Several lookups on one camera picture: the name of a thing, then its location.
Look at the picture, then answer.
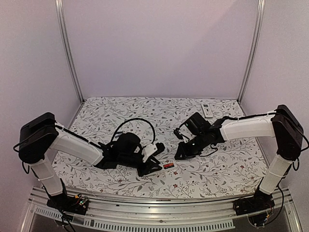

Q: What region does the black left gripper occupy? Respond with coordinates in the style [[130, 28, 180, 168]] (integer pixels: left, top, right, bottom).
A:
[[118, 152, 162, 177]]

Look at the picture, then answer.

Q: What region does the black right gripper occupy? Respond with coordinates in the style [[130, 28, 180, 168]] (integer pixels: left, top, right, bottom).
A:
[[174, 133, 208, 160]]

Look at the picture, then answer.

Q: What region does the long white remote control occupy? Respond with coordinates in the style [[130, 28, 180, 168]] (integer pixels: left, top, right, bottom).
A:
[[162, 162, 175, 170]]

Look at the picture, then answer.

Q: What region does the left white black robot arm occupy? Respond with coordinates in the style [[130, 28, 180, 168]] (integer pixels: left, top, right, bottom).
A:
[[13, 112, 165, 210]]

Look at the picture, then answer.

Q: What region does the white air conditioner remote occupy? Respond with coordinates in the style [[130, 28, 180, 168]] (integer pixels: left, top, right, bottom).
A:
[[201, 103, 213, 118]]

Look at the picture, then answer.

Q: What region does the floral patterned table mat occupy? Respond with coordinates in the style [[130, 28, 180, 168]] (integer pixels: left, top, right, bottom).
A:
[[52, 97, 267, 199]]

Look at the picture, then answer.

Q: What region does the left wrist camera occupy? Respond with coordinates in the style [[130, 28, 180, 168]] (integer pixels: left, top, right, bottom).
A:
[[141, 143, 165, 163]]

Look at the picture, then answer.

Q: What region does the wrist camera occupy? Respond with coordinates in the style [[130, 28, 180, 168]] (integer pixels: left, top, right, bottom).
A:
[[173, 128, 190, 141], [141, 143, 165, 163]]

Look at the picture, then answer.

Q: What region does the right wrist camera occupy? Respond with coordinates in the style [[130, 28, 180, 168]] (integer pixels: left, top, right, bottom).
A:
[[173, 128, 190, 141]]

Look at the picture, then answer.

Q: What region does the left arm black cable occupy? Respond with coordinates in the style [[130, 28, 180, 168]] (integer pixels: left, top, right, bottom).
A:
[[112, 117, 156, 145]]

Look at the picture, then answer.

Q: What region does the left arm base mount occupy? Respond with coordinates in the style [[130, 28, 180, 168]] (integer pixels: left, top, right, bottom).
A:
[[45, 179, 89, 215]]

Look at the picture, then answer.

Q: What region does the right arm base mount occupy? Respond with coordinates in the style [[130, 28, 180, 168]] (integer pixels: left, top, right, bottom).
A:
[[233, 189, 275, 216]]

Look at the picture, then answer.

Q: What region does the right aluminium frame post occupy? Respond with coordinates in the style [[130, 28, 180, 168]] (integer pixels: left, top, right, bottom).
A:
[[237, 0, 266, 104]]

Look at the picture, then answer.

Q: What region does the aluminium frame post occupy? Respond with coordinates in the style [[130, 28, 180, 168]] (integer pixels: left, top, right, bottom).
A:
[[54, 0, 84, 97], [237, 0, 266, 104]]

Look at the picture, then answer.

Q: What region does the left aluminium frame post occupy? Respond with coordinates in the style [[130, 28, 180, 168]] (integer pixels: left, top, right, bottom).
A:
[[54, 0, 84, 97]]

